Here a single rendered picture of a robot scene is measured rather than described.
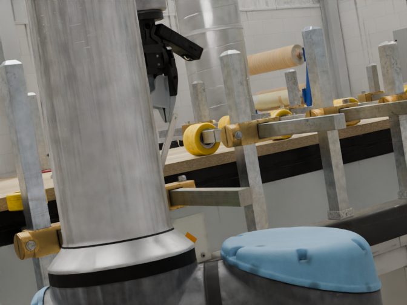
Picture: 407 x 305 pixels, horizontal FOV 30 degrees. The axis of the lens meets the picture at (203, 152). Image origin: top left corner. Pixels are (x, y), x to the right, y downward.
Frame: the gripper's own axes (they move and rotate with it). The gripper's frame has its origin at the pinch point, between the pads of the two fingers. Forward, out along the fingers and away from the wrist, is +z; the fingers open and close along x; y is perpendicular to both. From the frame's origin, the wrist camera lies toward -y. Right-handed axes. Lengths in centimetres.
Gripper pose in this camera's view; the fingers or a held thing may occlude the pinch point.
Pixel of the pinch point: (169, 115)
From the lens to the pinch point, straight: 149.6
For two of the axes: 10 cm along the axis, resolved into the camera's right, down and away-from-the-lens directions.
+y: -8.2, 1.6, -5.5
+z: 1.5, 9.9, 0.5
